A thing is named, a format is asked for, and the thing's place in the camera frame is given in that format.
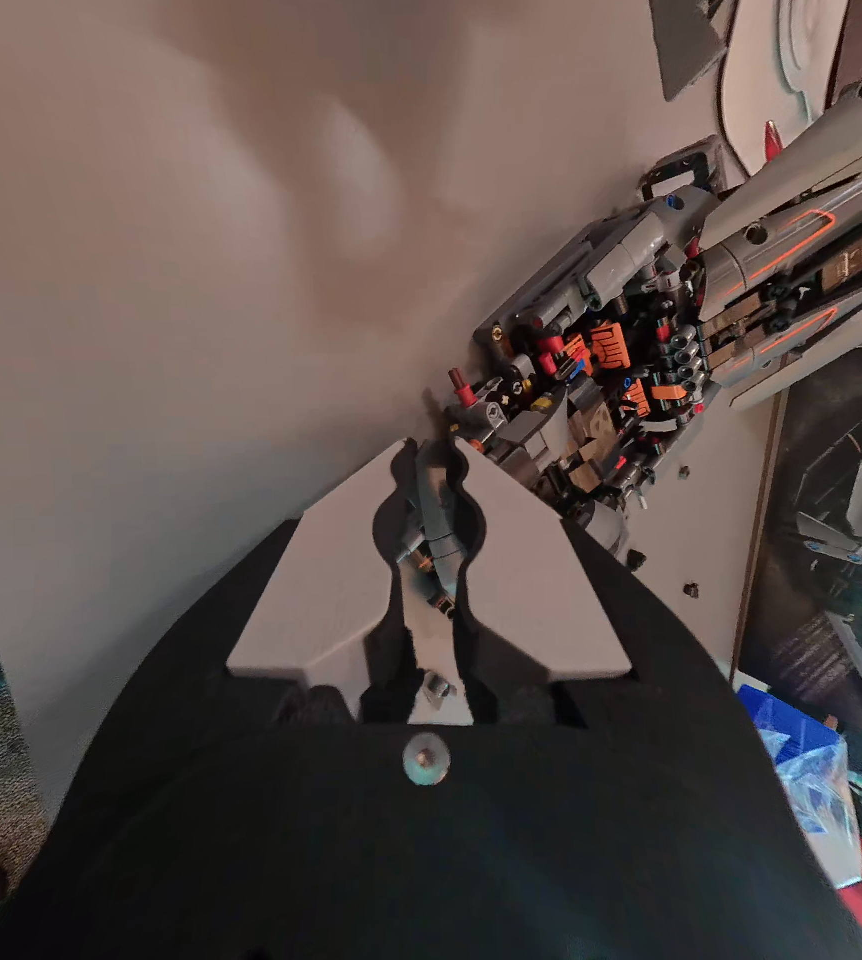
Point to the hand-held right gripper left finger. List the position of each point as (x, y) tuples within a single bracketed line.
[(318, 592)]

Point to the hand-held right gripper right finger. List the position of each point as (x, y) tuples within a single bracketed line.
[(543, 592)]

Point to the grey toy brick panel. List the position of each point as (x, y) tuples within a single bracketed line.
[(435, 525)]

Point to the grey toy brick car model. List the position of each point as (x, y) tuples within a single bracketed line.
[(626, 360)]

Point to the black car picture set box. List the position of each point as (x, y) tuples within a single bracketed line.
[(836, 525)]

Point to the scattered small toy brick pieces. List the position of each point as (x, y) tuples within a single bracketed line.
[(635, 559)]

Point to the small grey toy brick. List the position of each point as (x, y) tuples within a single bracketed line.
[(437, 688)]

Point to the blue plastic storage bin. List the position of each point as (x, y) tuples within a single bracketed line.
[(783, 720)]

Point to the clear plastic bags pile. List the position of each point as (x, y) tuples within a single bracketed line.
[(821, 810)]

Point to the white book stand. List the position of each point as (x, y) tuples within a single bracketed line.
[(753, 112)]

